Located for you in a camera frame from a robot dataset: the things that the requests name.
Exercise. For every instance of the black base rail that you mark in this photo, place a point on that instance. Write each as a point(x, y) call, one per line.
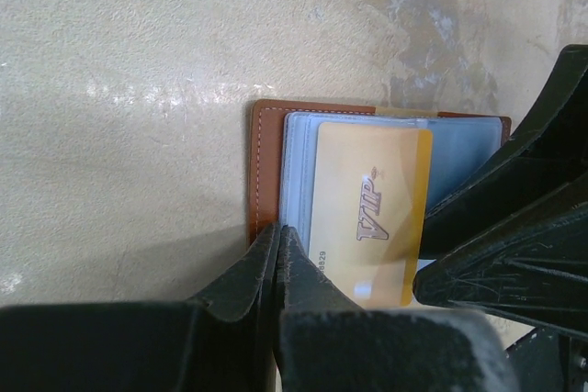
point(545, 360)

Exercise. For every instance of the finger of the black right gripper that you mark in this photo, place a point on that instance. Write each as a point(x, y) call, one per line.
point(547, 149)
point(536, 275)

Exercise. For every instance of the gold VIP card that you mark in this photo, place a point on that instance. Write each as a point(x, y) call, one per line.
point(370, 191)

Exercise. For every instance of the brown leather card holder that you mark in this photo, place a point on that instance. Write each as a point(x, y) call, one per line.
point(283, 154)

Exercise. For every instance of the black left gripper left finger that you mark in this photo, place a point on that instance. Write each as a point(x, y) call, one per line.
point(220, 339)

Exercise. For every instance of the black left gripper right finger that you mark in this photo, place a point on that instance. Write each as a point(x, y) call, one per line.
point(328, 343)

